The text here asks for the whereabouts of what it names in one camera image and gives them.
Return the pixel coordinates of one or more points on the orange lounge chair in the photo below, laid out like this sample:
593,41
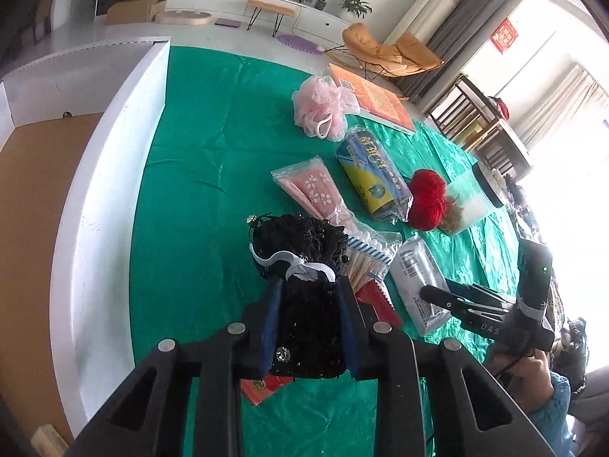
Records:
376,47

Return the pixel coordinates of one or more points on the cotton swab pack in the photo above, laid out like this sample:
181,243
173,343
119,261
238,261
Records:
373,250

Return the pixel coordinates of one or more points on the clear jar with black lid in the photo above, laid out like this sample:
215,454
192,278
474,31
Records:
471,200

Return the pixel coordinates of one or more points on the large green potted plant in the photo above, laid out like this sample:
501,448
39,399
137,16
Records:
352,4

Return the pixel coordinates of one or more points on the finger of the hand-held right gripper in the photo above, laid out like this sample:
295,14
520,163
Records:
476,291
442,297

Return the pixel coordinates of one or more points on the pink floral packet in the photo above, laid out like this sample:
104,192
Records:
314,188

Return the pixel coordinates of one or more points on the blue roll of bags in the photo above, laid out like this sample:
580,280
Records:
373,176

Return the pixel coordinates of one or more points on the wooden bench with metal legs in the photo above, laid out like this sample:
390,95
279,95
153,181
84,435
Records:
271,4

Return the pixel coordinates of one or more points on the red yarn ball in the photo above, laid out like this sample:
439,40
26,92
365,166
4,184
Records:
426,200

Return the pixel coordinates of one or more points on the white sheer curtain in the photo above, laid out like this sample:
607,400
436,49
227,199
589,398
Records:
561,104

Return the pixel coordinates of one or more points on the white standing air conditioner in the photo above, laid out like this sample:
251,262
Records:
428,4

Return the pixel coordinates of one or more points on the red envelope pack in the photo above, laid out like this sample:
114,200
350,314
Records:
380,304

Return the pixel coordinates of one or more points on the green satin tablecloth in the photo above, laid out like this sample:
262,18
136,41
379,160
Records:
214,128

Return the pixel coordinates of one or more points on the white cardboard box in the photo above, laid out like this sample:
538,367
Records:
109,152

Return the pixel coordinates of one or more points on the person's right forearm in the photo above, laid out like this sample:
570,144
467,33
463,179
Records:
554,419

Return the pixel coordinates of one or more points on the beige round tray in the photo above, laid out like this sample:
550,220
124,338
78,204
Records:
185,18

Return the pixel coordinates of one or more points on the white wet wipes pack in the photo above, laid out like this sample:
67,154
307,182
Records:
418,266

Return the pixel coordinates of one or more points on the red wall hanging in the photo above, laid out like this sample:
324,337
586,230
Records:
504,34

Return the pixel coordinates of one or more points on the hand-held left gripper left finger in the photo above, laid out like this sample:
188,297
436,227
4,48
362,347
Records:
269,328

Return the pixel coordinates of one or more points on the orange book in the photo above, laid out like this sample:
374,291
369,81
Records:
380,102

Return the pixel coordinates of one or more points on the black sequined pouch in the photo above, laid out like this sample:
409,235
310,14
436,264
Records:
304,247

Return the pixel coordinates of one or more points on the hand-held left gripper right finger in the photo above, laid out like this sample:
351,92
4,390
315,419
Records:
349,333

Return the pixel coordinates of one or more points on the person's right hand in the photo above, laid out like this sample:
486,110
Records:
523,376

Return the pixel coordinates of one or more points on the purple floor mat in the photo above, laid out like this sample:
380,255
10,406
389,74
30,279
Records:
297,42

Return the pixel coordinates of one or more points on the red cloth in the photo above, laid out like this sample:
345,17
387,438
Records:
500,107

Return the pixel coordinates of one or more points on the grey curtain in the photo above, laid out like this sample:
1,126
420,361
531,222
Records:
476,19

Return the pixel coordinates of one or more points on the brown cardboard box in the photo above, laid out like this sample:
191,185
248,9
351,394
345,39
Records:
133,9

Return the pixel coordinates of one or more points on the pink mesh bath pouf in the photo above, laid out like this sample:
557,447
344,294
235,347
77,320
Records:
319,104

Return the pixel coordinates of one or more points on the dark wooden chair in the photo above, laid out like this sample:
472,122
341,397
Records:
456,104

